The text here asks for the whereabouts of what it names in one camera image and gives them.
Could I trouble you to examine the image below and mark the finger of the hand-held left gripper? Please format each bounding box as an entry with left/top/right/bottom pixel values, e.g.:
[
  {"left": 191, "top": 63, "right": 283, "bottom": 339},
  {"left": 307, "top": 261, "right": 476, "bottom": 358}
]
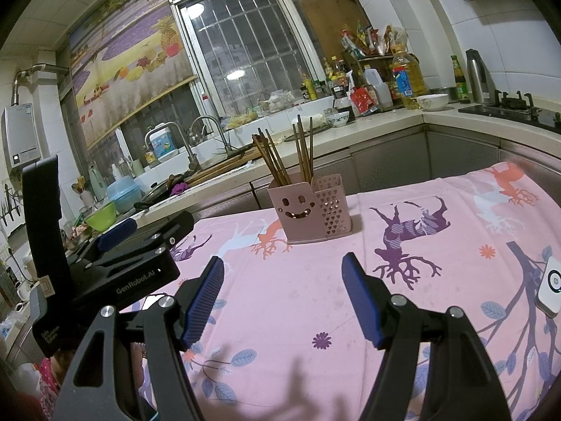
[
  {"left": 95, "top": 218, "right": 138, "bottom": 253},
  {"left": 66, "top": 210, "right": 196, "bottom": 280}
]

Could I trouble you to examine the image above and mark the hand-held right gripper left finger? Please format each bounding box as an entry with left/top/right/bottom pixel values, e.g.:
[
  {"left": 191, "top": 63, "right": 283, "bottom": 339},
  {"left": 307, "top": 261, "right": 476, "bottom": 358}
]
[{"left": 52, "top": 255, "right": 226, "bottom": 421}]

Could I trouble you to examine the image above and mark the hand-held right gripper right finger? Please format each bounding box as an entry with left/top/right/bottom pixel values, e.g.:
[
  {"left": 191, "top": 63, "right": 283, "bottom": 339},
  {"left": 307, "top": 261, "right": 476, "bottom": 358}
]
[{"left": 341, "top": 252, "right": 513, "bottom": 421}]

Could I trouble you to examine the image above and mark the pink plastic utensil holder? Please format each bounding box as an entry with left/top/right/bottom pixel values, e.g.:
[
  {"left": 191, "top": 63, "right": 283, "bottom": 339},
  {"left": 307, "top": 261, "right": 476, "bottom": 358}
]
[{"left": 267, "top": 174, "right": 352, "bottom": 245}]

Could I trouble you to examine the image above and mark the bunch of wooden chopsticks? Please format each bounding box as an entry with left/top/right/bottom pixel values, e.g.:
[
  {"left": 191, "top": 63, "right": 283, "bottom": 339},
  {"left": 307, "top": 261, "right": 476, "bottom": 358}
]
[{"left": 251, "top": 114, "right": 315, "bottom": 187}]

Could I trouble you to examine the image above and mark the green plastic bowl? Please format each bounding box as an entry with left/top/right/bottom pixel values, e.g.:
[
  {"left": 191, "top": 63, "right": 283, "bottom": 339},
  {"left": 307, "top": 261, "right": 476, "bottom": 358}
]
[{"left": 84, "top": 201, "right": 118, "bottom": 233}]

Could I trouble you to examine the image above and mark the blue plastic container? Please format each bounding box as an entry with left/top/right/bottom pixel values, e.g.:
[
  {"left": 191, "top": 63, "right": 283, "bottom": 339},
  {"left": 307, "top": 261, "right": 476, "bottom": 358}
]
[{"left": 106, "top": 175, "right": 145, "bottom": 213}]

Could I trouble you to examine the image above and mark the black wok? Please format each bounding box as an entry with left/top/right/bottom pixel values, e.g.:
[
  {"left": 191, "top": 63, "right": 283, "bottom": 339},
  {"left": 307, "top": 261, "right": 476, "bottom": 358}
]
[{"left": 140, "top": 181, "right": 176, "bottom": 205}]

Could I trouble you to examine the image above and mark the pink printed tablecloth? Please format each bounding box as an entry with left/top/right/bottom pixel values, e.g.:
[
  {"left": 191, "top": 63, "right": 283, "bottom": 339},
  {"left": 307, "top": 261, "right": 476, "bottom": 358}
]
[{"left": 118, "top": 161, "right": 561, "bottom": 421}]

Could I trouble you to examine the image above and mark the steel kitchen faucet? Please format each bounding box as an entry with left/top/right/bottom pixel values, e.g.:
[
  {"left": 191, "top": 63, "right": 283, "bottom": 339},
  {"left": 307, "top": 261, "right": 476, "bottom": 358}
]
[
  {"left": 189, "top": 115, "right": 233, "bottom": 154},
  {"left": 144, "top": 122, "right": 200, "bottom": 172}
]

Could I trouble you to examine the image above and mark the long wooden cutting board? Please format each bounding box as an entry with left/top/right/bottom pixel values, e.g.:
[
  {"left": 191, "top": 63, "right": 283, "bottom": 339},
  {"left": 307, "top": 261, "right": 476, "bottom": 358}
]
[{"left": 184, "top": 145, "right": 264, "bottom": 185}]

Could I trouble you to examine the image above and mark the white water heater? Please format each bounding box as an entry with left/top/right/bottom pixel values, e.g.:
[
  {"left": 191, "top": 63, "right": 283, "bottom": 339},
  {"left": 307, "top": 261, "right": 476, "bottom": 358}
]
[{"left": 1, "top": 103, "right": 43, "bottom": 172}]

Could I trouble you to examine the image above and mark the blue white detergent jug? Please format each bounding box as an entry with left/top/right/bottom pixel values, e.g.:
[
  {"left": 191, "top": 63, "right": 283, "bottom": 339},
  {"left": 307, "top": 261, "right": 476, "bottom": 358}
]
[{"left": 149, "top": 131, "right": 178, "bottom": 162}]

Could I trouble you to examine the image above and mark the yellow food pile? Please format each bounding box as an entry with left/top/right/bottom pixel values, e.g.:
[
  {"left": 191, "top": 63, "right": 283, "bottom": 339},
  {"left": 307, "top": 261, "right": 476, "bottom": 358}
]
[{"left": 225, "top": 113, "right": 259, "bottom": 129}]

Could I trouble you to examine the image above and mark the steel flue pipe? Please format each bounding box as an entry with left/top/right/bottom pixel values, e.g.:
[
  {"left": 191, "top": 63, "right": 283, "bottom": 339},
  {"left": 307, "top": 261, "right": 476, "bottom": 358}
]
[{"left": 11, "top": 64, "right": 71, "bottom": 107}]

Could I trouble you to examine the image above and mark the clear plastic bag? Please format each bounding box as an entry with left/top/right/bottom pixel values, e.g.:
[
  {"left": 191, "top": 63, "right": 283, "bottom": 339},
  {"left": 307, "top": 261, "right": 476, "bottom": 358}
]
[{"left": 263, "top": 89, "right": 295, "bottom": 112}]

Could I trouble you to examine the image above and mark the pink patterned clothing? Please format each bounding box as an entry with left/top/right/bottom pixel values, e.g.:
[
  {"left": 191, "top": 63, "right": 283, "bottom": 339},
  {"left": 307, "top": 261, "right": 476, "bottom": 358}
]
[{"left": 39, "top": 355, "right": 62, "bottom": 421}]

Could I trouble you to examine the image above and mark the fruit print window blind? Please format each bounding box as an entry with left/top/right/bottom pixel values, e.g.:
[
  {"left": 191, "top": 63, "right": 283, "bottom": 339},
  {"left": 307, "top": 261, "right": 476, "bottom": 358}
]
[{"left": 68, "top": 0, "right": 198, "bottom": 150}]

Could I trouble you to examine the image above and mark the round chopping board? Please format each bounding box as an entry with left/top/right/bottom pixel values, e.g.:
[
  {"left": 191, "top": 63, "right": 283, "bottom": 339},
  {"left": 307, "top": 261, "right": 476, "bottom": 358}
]
[{"left": 284, "top": 123, "right": 334, "bottom": 142}]

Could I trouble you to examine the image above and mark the white wrapped food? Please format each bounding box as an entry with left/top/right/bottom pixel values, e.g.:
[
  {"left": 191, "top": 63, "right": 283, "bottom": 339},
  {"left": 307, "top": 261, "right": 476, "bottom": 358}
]
[{"left": 291, "top": 112, "right": 329, "bottom": 129}]

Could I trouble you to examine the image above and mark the white round-button device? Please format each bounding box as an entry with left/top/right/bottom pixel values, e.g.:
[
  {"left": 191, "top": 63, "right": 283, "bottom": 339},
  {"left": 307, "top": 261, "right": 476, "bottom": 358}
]
[{"left": 535, "top": 256, "right": 561, "bottom": 317}]

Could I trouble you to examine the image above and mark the red snack packet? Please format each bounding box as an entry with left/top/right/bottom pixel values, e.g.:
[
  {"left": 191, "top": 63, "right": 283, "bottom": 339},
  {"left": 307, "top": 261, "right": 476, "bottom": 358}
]
[{"left": 349, "top": 85, "right": 380, "bottom": 117}]

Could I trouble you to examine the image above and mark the row of condiment bottles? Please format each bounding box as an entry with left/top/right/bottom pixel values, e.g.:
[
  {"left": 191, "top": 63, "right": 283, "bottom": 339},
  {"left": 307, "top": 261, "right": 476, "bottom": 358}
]
[{"left": 299, "top": 55, "right": 351, "bottom": 101}]

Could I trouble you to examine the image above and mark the dark soy sauce bottle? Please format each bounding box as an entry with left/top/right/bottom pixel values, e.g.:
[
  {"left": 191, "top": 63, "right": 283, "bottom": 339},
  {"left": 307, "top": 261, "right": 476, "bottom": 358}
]
[{"left": 332, "top": 74, "right": 355, "bottom": 110}]

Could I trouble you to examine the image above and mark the white ceramic bowl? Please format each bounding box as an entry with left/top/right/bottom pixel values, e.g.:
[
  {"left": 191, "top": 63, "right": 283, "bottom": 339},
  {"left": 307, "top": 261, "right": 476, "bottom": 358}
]
[{"left": 415, "top": 93, "right": 450, "bottom": 112}]

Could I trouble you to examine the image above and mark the white plastic jug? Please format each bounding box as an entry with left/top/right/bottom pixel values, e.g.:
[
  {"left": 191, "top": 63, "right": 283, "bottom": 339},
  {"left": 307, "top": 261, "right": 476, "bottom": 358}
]
[{"left": 364, "top": 65, "right": 394, "bottom": 110}]

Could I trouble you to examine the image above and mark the large cooking oil bottle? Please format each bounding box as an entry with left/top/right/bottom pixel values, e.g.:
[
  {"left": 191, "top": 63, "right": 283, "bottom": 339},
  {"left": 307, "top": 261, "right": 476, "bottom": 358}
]
[{"left": 391, "top": 51, "right": 428, "bottom": 109}]

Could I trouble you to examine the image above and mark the green glass bottle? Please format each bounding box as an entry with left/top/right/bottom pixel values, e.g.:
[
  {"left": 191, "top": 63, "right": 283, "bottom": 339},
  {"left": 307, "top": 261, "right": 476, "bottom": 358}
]
[{"left": 451, "top": 55, "right": 469, "bottom": 102}]

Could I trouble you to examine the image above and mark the dark wooden spice rack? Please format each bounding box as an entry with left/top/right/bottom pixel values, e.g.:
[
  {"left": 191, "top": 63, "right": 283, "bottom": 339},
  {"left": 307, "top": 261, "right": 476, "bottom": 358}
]
[{"left": 344, "top": 50, "right": 395, "bottom": 97}]

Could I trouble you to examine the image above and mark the black gas stove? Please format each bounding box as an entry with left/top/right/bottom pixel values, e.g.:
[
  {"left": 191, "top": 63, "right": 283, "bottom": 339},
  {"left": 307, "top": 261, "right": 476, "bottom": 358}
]
[{"left": 458, "top": 90, "right": 561, "bottom": 134}]

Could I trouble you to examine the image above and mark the steel thermos jug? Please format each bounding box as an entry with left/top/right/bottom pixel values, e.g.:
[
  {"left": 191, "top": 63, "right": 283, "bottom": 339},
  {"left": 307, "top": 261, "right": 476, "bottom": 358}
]
[{"left": 465, "top": 48, "right": 496, "bottom": 105}]

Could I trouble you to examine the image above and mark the pile of snack packets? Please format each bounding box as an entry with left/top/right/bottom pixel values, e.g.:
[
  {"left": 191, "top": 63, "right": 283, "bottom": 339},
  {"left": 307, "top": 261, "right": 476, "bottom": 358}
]
[{"left": 341, "top": 20, "right": 408, "bottom": 59}]

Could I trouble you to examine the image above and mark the leaning wooden board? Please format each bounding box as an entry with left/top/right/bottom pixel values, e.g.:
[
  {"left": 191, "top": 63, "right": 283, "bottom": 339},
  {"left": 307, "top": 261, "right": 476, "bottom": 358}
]
[{"left": 300, "top": 0, "right": 373, "bottom": 60}]

